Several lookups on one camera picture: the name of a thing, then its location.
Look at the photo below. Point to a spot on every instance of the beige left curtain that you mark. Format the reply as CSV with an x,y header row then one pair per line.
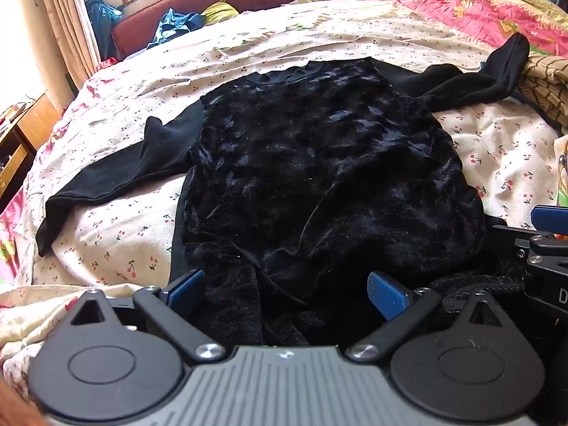
x,y
75,38

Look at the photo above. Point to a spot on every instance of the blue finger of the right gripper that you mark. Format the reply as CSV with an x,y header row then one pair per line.
x,y
552,219

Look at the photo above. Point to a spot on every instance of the maroon upholstered bench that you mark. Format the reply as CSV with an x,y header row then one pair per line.
x,y
199,4

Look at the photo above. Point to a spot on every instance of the pink floral quilt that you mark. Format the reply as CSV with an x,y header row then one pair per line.
x,y
542,22

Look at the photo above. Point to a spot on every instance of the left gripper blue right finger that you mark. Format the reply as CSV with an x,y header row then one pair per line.
x,y
389,297

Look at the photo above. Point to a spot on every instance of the beige striped knit garment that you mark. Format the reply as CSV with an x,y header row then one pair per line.
x,y
544,81

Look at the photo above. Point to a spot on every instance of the cherry print bed sheet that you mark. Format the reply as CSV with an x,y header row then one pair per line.
x,y
126,243

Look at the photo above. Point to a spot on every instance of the blue plastic bag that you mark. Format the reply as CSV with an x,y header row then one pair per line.
x,y
174,24

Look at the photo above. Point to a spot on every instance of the wooden side desk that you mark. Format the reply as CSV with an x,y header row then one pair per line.
x,y
20,144

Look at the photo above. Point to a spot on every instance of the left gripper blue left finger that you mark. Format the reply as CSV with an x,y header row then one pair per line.
x,y
184,293

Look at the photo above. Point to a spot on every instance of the yellow green cloth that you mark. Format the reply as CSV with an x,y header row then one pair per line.
x,y
219,12

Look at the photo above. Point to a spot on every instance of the teal hanging bag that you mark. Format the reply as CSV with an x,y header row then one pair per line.
x,y
103,18

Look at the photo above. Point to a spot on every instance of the black velvet long-sleeve top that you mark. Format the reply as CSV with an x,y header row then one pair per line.
x,y
300,183

